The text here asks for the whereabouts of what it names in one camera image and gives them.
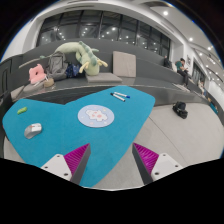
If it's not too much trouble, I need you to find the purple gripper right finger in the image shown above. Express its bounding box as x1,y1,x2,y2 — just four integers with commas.
131,142,184,186

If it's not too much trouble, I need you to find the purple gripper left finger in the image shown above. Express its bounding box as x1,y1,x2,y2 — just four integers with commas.
40,143,92,186

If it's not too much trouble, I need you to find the grey computer mouse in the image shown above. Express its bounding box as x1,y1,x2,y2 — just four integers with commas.
24,123,42,139

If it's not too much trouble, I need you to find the black bag on floor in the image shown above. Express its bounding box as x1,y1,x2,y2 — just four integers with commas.
172,102,188,119

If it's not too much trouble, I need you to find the white marker black cap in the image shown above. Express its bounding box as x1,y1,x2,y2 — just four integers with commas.
110,93,125,102

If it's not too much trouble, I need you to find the white marker blue cap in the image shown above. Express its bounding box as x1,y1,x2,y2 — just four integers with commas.
114,92,130,99

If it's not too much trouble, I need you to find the small green toy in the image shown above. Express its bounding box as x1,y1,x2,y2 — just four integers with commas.
17,107,28,115

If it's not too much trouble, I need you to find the small tan pouch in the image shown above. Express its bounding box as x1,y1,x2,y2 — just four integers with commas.
44,78,54,88

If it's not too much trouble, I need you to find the grey flat seat cushion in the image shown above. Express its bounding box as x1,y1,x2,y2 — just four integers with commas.
86,73,122,83

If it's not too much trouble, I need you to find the dark blue bag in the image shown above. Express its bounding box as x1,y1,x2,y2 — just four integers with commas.
66,64,80,78

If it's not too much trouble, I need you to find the pink plush cushion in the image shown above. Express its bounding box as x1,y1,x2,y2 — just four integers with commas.
29,64,46,84

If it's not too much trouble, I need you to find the grey backpack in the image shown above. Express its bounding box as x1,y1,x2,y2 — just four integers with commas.
46,52,68,81

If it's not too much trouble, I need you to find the seated person green shirt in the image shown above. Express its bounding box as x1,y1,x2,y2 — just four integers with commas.
175,58,188,86

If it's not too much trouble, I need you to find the green plush dragon toy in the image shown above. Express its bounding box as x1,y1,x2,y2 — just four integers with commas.
39,40,109,77

